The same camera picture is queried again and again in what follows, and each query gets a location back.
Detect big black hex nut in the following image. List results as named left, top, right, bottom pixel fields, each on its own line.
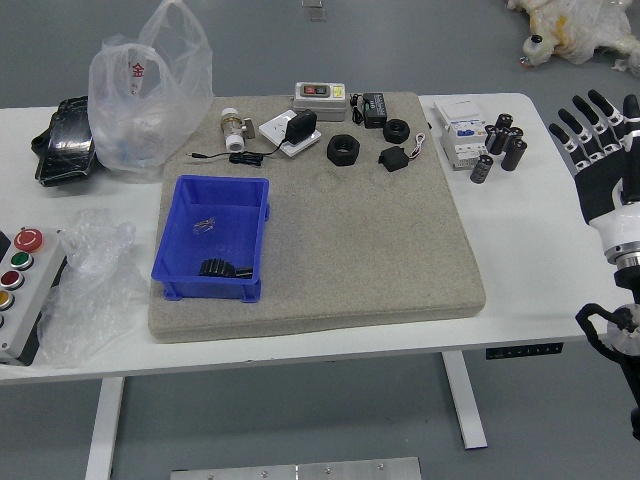
left=326, top=133, right=360, bottom=166

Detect clear plastic bag red print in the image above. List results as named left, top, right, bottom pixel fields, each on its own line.
left=87, top=0, right=214, bottom=182

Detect silver metal plate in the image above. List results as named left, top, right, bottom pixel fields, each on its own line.
left=169, top=456, right=423, bottom=480

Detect black power adapter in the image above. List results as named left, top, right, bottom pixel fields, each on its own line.
left=284, top=109, right=318, bottom=144

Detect white wall socket plate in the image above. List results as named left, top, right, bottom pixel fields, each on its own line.
left=258, top=110, right=324, bottom=159

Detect big black gear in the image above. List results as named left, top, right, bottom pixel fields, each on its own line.
left=199, top=257, right=236, bottom=279

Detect white and black robot right hand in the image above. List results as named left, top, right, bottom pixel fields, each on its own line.
left=548, top=89, right=640, bottom=264

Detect white table leg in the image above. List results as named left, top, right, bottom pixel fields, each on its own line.
left=440, top=351, right=488, bottom=450
left=84, top=377, right=125, bottom=480

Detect small black buzzer with wires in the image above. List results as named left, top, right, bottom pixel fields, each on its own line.
left=377, top=132, right=427, bottom=174

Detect black adapter cable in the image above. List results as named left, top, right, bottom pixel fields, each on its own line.
left=186, top=141, right=289, bottom=168

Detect grey switch box red button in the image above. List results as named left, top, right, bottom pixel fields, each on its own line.
left=292, top=81, right=348, bottom=123

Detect grey-brown foam mat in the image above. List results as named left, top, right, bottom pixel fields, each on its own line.
left=147, top=92, right=487, bottom=344

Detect black plastic tray stack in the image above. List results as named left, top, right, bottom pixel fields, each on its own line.
left=31, top=96, right=104, bottom=189

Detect grey push button control box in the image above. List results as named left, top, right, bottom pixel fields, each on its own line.
left=0, top=227, right=69, bottom=366

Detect black table control panel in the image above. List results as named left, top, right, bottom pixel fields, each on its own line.
left=485, top=342, right=564, bottom=360

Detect metal floor cover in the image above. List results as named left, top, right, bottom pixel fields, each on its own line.
left=301, top=0, right=329, bottom=22

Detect black charger module with cable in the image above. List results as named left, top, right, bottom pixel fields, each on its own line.
left=349, top=92, right=389, bottom=130

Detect crumpled clear bubble wrap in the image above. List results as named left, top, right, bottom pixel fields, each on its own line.
left=37, top=208, right=151, bottom=369

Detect black round nut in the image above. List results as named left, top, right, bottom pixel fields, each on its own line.
left=382, top=118, right=411, bottom=144

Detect brass valve white ends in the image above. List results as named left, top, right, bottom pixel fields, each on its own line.
left=218, top=106, right=256, bottom=153

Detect plush toy in plastic wrap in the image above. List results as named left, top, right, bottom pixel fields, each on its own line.
left=504, top=0, right=640, bottom=77

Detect white circuit breaker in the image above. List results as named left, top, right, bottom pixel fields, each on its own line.
left=432, top=98, right=494, bottom=172

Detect blue plastic box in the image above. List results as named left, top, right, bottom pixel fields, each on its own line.
left=150, top=174, right=272, bottom=304

